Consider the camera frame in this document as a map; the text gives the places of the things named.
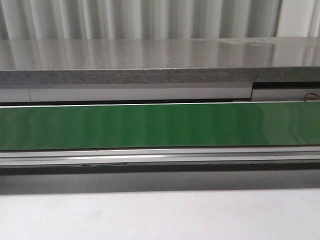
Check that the grey stone slab shelf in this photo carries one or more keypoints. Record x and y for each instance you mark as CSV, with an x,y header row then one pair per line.
x,y
159,61

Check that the green conveyor belt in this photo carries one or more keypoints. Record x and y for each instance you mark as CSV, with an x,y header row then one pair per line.
x,y
159,125

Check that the white corrugated curtain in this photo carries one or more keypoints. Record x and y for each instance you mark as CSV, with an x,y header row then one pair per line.
x,y
158,19

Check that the aluminium conveyor frame rail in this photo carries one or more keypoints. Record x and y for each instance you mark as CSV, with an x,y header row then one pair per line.
x,y
159,155

